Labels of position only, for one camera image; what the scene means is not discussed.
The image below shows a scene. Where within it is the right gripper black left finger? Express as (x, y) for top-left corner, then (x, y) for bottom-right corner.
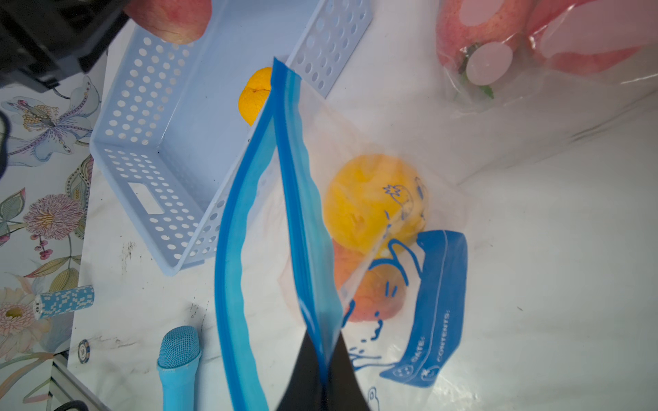
(277, 333), (322, 411)

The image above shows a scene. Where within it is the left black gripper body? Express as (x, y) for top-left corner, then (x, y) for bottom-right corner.
(1, 0), (129, 92)

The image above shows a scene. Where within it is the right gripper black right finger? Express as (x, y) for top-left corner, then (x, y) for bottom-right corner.
(325, 334), (370, 411)

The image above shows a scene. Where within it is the orange red peach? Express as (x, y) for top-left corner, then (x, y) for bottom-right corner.
(332, 241), (406, 323)

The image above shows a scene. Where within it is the clear blue zip-top bag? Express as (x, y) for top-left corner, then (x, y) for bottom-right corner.
(215, 61), (469, 410)

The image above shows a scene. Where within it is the yellow peach top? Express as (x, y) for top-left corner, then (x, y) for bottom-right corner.
(323, 154), (428, 254)

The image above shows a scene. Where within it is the clear pink zip-top bag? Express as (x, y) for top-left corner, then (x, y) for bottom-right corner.
(435, 0), (536, 112)
(525, 0), (657, 84)

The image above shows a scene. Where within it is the light blue toy microphone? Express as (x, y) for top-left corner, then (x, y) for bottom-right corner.
(157, 325), (202, 411)

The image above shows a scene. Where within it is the blue perforated plastic basket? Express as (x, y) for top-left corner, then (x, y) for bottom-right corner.
(91, 0), (373, 276)

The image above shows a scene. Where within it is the single poker chip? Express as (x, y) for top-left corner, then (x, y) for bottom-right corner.
(77, 339), (91, 364)

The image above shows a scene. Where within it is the blue patterned poker chip stack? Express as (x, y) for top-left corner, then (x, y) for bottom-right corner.
(34, 285), (95, 320)

